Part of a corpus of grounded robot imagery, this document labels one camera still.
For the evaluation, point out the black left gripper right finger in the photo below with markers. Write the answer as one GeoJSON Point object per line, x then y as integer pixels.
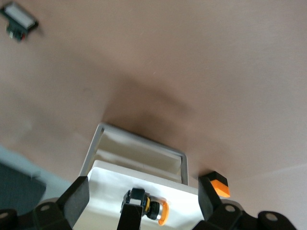
{"type": "Point", "coordinates": [207, 201]}

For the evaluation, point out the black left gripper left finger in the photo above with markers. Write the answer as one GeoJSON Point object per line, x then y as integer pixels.
{"type": "Point", "coordinates": [76, 198]}

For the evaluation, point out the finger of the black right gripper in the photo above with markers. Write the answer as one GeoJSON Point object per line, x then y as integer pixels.
{"type": "Point", "coordinates": [130, 218]}

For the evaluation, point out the orange push button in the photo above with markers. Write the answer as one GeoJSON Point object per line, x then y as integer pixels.
{"type": "Point", "coordinates": [156, 209]}

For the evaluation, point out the white drawer cabinet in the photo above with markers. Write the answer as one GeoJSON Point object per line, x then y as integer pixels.
{"type": "Point", "coordinates": [184, 170]}

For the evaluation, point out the black rectangular white-faced switch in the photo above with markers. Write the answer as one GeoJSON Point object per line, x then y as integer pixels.
{"type": "Point", "coordinates": [20, 14]}

